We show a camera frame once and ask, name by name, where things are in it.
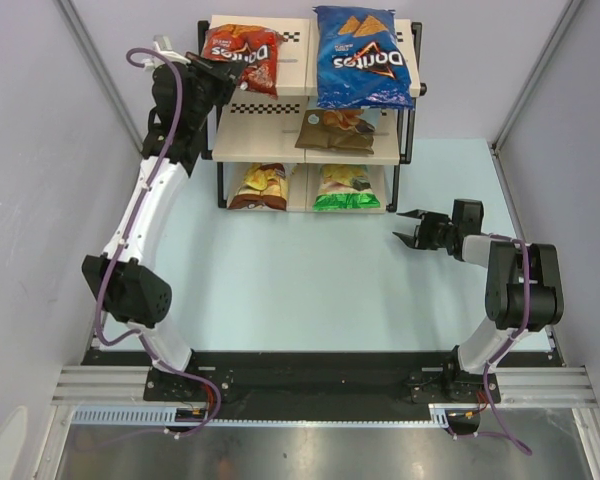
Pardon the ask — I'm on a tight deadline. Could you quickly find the beige three-tier black-framed shelf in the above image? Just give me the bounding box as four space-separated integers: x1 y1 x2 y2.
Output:
198 14 416 213

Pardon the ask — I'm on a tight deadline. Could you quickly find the brown Chuba chips bag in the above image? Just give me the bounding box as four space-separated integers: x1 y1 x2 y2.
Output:
228 163 289 211

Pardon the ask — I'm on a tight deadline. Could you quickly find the light blue brown chips bag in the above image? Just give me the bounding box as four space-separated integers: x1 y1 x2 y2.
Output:
295 108 380 154

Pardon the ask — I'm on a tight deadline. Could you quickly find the white slotted cable duct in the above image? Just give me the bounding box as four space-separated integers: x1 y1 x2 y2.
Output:
72 403 216 426

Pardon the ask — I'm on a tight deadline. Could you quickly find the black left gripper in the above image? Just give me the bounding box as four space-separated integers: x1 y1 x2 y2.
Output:
184 52 247 129

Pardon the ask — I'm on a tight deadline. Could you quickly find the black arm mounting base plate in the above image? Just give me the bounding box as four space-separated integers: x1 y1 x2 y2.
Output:
82 351 564 421

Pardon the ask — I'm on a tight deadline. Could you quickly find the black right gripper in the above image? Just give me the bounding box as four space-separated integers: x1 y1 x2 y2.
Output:
396 208 458 250

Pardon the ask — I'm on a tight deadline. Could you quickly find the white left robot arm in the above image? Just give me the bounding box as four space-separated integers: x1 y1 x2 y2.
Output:
81 49 247 400

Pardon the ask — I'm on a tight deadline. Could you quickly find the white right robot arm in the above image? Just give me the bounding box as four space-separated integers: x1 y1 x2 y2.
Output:
395 199 564 402

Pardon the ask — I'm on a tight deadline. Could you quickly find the green Chuba cassava chips bag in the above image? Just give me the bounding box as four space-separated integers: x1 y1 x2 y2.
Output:
313 164 381 212

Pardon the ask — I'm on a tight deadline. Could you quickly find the red Doritos bag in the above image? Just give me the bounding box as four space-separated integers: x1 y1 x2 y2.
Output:
202 24 285 99

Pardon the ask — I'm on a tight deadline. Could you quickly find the blue Doritos bag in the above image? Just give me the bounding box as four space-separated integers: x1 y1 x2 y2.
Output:
314 5 414 109

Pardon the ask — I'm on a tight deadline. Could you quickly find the aluminium frame rail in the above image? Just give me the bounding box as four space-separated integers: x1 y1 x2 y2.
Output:
49 364 151 407

